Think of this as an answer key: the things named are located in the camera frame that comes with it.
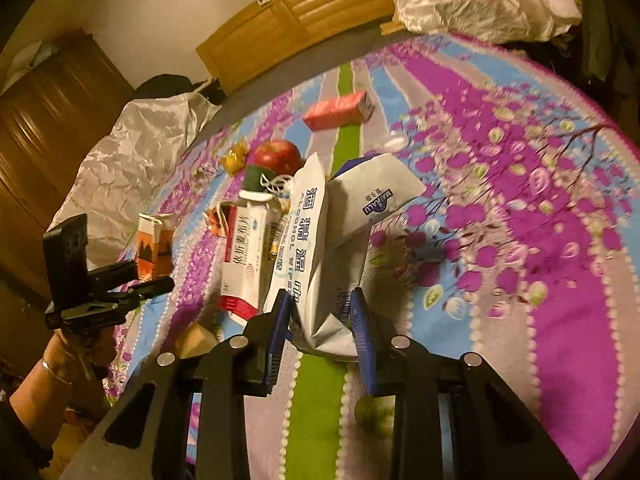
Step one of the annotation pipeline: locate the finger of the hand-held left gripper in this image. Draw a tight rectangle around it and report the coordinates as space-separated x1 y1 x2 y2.
117 276 176 307
91 260 139 291

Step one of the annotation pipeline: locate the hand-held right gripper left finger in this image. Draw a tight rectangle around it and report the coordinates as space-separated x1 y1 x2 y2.
60 289 301 480

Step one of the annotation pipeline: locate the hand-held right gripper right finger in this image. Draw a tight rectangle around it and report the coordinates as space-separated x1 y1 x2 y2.
348 287 595 480

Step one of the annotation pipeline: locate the orange white paper bag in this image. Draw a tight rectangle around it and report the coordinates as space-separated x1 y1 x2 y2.
135 212 176 282

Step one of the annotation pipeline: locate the red white medicine box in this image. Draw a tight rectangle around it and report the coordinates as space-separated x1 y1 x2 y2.
218 190 282 322

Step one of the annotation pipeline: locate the white wet wipes packet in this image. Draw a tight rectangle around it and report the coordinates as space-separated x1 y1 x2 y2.
262 152 332 356

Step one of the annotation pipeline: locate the white paper bag blue logo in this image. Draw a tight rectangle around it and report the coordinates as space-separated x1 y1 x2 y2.
305 154 428 361

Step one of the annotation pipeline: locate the person's left forearm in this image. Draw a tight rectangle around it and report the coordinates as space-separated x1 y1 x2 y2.
0 360 108 480

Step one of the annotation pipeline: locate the person's left hand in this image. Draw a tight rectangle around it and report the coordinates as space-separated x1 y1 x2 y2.
42 331 118 397

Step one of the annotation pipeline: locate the green fruit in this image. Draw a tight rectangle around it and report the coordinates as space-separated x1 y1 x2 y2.
353 394 397 436

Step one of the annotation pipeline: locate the red orange snack wrapper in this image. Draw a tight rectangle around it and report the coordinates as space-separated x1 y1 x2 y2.
202 202 235 238

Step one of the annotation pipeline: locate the white satin cloth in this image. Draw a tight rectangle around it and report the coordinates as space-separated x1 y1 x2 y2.
47 92 223 271

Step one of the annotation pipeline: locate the dark wooden wardrobe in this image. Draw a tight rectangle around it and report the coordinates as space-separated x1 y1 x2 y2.
0 30 136 376

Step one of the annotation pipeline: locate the green scouring pad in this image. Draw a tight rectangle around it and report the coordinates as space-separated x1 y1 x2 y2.
243 165 273 193

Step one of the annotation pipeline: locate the yellow candy wrapper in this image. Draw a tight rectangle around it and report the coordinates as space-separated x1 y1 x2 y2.
221 142 249 176

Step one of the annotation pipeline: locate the red apple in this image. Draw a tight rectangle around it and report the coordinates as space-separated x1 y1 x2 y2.
253 140 302 177

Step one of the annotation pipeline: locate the floral purple bedsheet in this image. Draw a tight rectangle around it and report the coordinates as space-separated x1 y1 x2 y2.
102 32 640 480

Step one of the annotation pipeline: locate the black bag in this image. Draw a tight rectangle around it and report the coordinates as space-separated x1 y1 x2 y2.
132 74 226 106

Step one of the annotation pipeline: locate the pink carton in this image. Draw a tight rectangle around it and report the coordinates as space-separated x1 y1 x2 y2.
302 91 375 132

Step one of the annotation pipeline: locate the light wooden headboard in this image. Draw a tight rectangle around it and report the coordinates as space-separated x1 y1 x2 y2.
195 0 401 96

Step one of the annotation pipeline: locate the white satin quilt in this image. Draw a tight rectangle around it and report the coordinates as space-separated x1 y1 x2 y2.
380 0 583 43

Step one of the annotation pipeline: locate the pile of dark clothes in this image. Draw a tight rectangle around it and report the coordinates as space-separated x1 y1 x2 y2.
542 0 640 111

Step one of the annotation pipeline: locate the silver bracelet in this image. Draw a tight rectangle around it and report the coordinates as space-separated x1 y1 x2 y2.
41 359 74 386

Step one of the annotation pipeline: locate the white cord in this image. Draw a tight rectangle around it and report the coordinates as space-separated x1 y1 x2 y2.
260 172 297 198

